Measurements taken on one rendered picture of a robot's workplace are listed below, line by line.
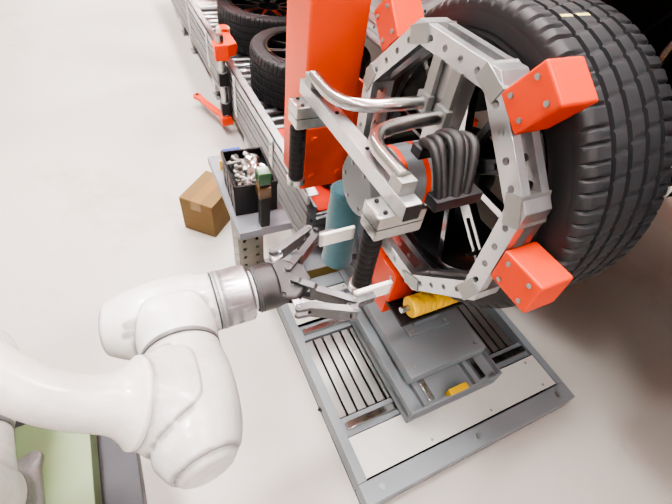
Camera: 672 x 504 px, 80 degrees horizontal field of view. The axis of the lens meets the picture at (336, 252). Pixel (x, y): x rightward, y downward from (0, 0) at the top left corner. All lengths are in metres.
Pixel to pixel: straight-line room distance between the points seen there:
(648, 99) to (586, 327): 1.34
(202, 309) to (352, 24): 0.81
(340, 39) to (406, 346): 0.91
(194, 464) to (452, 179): 0.50
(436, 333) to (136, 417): 1.08
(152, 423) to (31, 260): 1.61
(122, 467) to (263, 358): 0.60
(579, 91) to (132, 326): 0.67
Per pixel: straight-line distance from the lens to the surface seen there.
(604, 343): 2.05
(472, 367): 1.45
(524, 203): 0.70
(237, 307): 0.60
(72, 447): 1.13
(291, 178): 0.96
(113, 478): 1.14
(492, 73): 0.72
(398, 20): 0.94
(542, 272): 0.74
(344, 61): 1.16
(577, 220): 0.75
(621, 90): 0.81
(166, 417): 0.48
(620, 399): 1.92
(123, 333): 0.60
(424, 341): 1.38
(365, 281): 0.73
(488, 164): 0.88
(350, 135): 0.73
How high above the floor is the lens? 1.35
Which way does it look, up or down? 46 degrees down
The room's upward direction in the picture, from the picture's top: 9 degrees clockwise
